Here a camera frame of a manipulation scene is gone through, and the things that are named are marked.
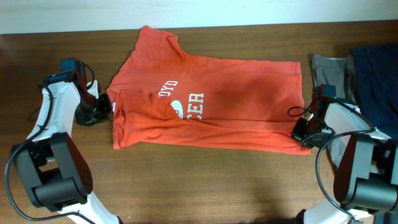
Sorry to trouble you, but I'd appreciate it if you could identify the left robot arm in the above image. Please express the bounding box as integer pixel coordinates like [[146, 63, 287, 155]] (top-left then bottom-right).
[[4, 58, 122, 223]]

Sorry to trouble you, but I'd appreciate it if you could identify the blue-grey garment at corner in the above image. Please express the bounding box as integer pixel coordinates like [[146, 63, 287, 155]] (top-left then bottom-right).
[[373, 213, 398, 224]]

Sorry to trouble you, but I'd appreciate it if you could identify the navy blue garment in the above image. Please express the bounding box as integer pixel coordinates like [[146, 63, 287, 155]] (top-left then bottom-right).
[[350, 43, 397, 139]]

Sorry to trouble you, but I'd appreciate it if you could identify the grey garment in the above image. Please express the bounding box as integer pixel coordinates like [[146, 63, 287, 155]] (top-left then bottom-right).
[[312, 55, 361, 168]]

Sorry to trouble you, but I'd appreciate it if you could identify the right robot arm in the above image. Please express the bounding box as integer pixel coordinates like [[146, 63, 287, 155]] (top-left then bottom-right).
[[292, 84, 397, 223]]

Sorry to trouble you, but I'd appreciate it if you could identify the red printed t-shirt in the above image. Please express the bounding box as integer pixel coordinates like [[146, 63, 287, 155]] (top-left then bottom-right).
[[107, 26, 309, 155]]

